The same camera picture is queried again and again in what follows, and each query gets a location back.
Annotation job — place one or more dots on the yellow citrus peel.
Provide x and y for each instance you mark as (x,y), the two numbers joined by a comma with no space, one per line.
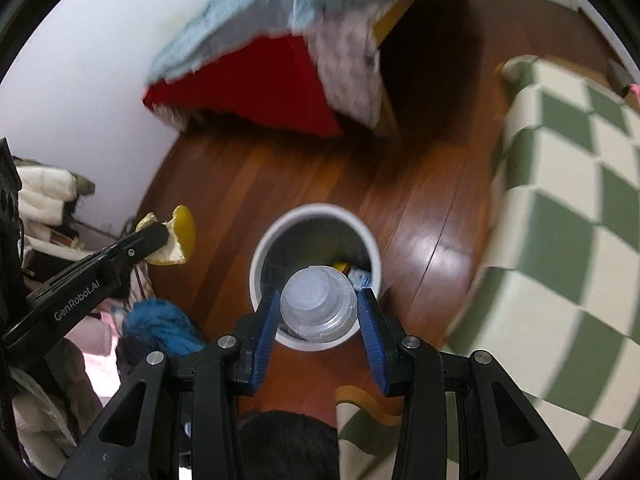
(177,240)

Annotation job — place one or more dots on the wooden bed frame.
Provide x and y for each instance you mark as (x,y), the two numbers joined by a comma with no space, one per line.
(387,105)

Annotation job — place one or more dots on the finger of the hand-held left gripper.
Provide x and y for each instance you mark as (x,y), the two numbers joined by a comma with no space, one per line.
(142,242)

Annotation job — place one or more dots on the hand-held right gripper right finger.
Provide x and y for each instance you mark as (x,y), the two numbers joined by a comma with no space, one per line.
(372,340)

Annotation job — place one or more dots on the pile of white clothes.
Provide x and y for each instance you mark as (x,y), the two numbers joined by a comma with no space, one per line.
(45,190)

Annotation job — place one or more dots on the orange snack packet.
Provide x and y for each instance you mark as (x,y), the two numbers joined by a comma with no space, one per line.
(341,265)

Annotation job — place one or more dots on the diamond pattern bed sheet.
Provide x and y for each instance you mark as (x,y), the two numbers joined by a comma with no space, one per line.
(345,60)

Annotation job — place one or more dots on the beige cloth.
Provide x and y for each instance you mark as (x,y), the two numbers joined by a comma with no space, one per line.
(45,410)

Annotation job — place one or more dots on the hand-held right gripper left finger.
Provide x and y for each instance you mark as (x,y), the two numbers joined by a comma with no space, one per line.
(265,335)

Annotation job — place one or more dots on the person's dark trouser leg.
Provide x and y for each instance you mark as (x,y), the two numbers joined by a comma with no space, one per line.
(290,445)

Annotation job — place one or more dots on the white trash bin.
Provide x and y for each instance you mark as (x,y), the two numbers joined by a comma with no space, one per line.
(265,255)

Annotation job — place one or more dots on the light blue duvet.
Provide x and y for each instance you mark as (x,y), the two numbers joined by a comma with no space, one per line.
(280,5)

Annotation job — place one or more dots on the blue cloth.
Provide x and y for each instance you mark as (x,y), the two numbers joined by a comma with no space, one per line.
(160,325)

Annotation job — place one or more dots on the pink cloth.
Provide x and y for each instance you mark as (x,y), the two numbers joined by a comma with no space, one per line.
(100,360)

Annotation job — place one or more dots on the red blanket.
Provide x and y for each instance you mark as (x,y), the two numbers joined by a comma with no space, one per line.
(260,85)

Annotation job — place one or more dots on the green white checkered table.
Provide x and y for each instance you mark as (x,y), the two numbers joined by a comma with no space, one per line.
(565,240)

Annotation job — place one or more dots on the clear plastic cup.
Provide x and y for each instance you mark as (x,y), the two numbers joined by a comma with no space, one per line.
(317,300)

